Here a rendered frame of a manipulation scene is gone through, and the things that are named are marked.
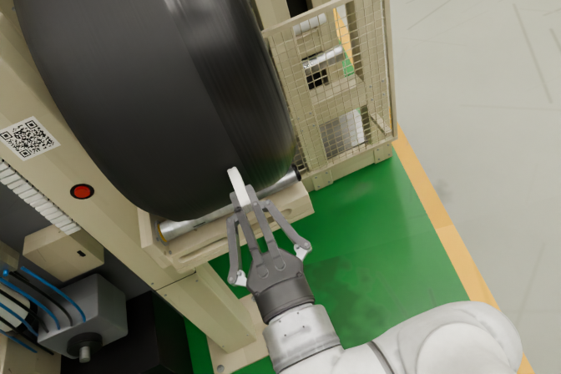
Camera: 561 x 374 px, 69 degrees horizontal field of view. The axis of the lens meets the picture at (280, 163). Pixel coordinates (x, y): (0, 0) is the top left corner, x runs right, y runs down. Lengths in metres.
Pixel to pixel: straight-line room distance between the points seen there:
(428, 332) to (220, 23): 0.45
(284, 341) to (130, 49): 0.41
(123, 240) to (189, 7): 0.66
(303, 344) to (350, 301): 1.23
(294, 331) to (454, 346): 0.18
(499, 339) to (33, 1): 0.71
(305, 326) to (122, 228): 0.62
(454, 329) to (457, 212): 1.44
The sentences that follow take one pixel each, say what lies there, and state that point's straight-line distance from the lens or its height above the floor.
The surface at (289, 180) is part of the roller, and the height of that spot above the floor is 0.91.
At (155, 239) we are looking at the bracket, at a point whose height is 0.93.
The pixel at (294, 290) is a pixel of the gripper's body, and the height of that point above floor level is 1.12.
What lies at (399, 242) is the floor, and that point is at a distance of 1.84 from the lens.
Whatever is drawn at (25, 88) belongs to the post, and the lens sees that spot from 0.80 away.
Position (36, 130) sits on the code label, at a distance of 0.85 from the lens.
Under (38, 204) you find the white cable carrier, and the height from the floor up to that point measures 1.07.
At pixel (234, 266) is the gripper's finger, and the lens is 0.59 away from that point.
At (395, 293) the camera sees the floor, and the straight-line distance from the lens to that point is 1.74.
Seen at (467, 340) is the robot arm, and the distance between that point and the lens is 0.51.
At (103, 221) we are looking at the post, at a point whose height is 0.96.
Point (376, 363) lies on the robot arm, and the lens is 0.53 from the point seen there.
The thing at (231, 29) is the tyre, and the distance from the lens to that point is 0.58.
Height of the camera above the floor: 1.61
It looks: 47 degrees down
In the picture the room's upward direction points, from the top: 21 degrees counter-clockwise
